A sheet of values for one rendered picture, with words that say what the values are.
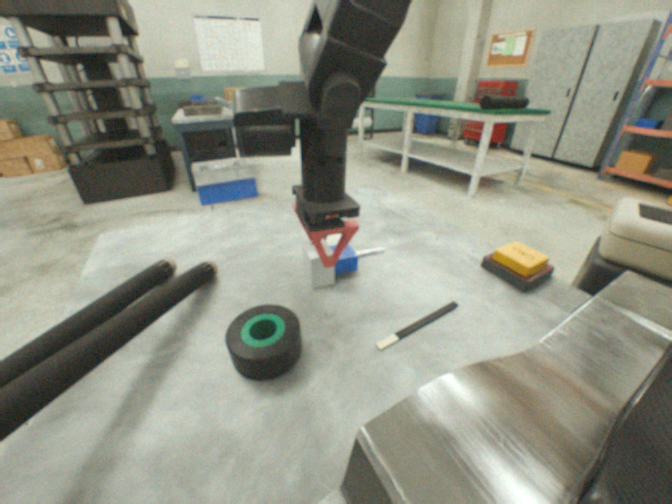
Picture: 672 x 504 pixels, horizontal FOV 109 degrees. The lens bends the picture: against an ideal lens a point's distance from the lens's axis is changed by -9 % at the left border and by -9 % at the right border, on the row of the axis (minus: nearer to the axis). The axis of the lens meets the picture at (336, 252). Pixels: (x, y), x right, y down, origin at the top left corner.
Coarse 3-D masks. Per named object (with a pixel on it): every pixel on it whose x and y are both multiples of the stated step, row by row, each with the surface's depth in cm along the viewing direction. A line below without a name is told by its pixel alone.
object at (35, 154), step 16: (0, 128) 362; (16, 128) 383; (0, 144) 372; (16, 144) 380; (32, 144) 390; (48, 144) 398; (0, 160) 379; (16, 160) 387; (32, 160) 398; (48, 160) 407; (64, 160) 434; (16, 176) 396
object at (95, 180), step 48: (0, 0) 188; (48, 0) 201; (96, 0) 214; (48, 48) 216; (96, 48) 231; (48, 96) 233; (96, 96) 333; (144, 96) 342; (96, 144) 265; (144, 144) 285; (96, 192) 283; (144, 192) 304
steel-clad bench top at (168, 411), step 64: (384, 192) 76; (128, 256) 48; (192, 256) 48; (256, 256) 48; (384, 256) 48; (448, 256) 48; (192, 320) 35; (320, 320) 35; (384, 320) 35; (448, 320) 35; (512, 320) 34; (128, 384) 27; (192, 384) 27; (256, 384) 27; (320, 384) 27; (384, 384) 27; (64, 448) 21; (128, 448) 22; (192, 448) 22; (256, 448) 22; (320, 448) 22
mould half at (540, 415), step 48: (624, 288) 26; (576, 336) 22; (624, 336) 21; (432, 384) 13; (480, 384) 14; (528, 384) 15; (576, 384) 18; (624, 384) 18; (384, 432) 11; (432, 432) 11; (480, 432) 11; (528, 432) 11; (576, 432) 13; (384, 480) 10; (432, 480) 10; (480, 480) 10; (528, 480) 10; (576, 480) 10
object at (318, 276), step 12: (324, 240) 42; (312, 252) 39; (348, 252) 41; (360, 252) 43; (372, 252) 43; (312, 264) 38; (336, 264) 40; (348, 264) 41; (312, 276) 39; (324, 276) 40; (312, 288) 40
